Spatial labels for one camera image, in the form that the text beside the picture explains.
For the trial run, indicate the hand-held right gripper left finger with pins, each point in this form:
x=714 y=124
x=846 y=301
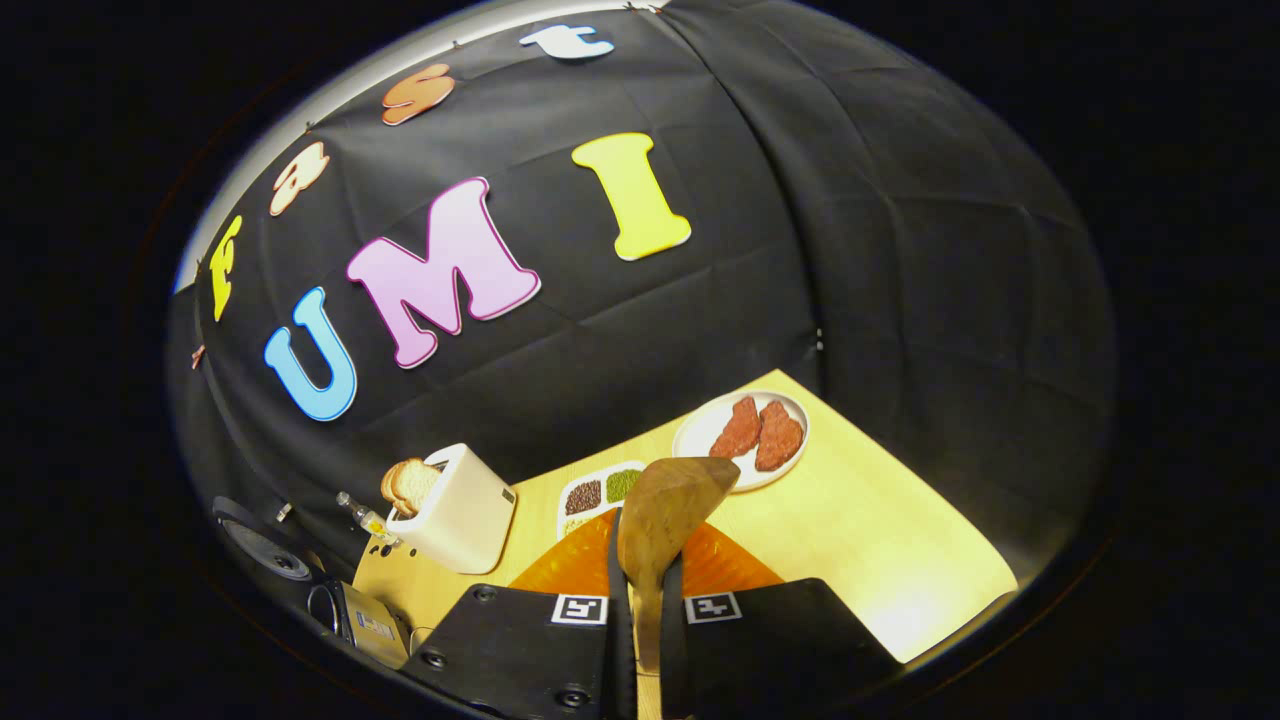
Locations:
x=520 y=650

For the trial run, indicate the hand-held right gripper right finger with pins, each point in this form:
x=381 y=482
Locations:
x=780 y=650

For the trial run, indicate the dark grey rice cooker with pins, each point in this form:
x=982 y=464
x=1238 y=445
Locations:
x=365 y=625

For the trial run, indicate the wooden spoon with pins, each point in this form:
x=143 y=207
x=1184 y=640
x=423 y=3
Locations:
x=665 y=510

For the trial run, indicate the white toaster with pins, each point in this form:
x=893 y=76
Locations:
x=465 y=520

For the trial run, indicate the white divided grain dish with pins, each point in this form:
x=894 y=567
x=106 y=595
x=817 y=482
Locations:
x=590 y=495

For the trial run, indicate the toast bread slice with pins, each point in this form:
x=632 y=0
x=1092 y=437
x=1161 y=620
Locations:
x=390 y=487
x=418 y=485

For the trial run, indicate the small glass bottle yellow label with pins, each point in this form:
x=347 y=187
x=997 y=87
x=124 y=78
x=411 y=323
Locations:
x=368 y=520

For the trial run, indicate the white round plate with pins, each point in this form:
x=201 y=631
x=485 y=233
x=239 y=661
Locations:
x=700 y=435

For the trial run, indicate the black backdrop cloth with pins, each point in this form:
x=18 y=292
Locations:
x=900 y=250

